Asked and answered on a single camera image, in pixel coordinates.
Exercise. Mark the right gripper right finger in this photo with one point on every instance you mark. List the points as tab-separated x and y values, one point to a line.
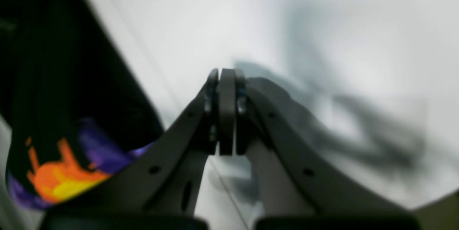
296	184

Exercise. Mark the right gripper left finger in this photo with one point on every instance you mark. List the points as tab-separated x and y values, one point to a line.
162	185

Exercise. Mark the black T-shirt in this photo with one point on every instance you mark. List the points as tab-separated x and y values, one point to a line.
76	113

